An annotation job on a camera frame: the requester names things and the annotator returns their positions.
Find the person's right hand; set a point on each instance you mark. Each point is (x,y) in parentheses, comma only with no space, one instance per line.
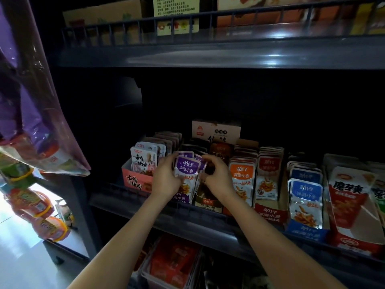
(218,177)

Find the person's left hand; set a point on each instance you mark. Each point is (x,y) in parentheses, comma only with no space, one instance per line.
(165,180)

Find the handful of purple white packets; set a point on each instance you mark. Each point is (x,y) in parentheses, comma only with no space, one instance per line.
(187,168)

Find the pink white display carton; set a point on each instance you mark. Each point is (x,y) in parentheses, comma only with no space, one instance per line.
(135,182)

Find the grey metal store shelf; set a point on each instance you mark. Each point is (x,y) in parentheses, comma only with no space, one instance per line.
(210,57)

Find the person's left forearm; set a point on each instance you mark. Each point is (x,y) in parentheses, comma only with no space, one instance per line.
(120,243)

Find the person's right forearm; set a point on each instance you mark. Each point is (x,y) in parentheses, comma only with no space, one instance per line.
(283,243)

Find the pile of red snack packets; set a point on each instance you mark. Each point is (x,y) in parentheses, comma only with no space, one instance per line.
(174,261)

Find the row of snack display cartons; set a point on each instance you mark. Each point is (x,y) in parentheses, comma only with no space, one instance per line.
(307,207)

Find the clear plastic tray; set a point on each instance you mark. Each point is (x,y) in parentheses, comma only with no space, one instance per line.
(144,277)

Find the small white bottle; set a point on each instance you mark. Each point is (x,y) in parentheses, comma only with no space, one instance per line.
(63,212)

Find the black low display rack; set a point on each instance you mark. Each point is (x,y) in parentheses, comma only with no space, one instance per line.
(66,246)

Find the purple clear hanging snack bag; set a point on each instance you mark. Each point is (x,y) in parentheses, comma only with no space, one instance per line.
(24,117)

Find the yellow label dark carton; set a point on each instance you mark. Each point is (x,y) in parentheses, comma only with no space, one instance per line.
(174,6)

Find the plain brown carton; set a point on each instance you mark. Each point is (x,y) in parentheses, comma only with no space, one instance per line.
(108,12)

